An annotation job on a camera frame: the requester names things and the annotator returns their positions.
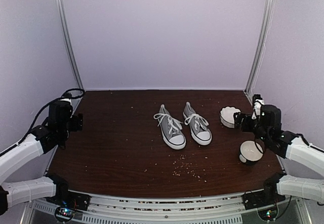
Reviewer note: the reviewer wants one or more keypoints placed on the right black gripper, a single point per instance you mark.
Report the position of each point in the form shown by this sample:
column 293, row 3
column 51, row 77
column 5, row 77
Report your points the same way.
column 238, row 122

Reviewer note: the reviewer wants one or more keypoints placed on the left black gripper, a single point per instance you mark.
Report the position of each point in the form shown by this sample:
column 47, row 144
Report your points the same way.
column 77, row 121

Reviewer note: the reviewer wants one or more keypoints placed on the grey sneaker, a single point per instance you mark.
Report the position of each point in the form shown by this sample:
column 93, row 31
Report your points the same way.
column 198, row 126
column 171, row 129

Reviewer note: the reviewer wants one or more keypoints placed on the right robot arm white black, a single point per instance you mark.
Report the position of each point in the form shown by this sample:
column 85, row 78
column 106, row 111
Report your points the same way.
column 294, row 147

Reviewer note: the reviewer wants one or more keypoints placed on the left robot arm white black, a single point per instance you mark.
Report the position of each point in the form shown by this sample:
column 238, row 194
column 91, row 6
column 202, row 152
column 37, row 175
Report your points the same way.
column 39, row 140

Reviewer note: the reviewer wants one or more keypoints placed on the black and white bowl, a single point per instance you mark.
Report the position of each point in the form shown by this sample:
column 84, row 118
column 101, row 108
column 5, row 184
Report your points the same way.
column 250, row 152

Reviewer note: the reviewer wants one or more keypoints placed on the white fluted ceramic bowl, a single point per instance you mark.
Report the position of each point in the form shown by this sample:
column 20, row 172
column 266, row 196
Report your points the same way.
column 226, row 116

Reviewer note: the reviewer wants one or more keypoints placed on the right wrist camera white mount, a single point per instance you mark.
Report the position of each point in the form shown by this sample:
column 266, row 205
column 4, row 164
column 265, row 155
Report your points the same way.
column 258, row 102

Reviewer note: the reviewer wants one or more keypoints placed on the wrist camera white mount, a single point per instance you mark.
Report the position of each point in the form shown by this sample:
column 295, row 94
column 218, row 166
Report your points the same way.
column 67, row 98
column 258, row 102

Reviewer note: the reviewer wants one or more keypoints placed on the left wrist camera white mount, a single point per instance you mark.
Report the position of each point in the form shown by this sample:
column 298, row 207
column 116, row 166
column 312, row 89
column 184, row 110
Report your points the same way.
column 67, row 98

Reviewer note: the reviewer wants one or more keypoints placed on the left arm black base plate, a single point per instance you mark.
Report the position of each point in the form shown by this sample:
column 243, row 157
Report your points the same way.
column 72, row 200

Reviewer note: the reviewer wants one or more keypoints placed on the front aluminium rail frame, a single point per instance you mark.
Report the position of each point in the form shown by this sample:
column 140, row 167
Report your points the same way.
column 228, row 208

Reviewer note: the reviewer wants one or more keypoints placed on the right aluminium frame post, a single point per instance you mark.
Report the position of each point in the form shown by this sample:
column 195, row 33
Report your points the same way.
column 260, row 48

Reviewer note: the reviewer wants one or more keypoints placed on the aluminium frame post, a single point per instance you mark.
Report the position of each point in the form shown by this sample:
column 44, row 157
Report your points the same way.
column 260, row 48
column 68, row 44

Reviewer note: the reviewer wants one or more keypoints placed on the left aluminium frame post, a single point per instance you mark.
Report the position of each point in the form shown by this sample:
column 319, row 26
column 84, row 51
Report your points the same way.
column 68, row 44

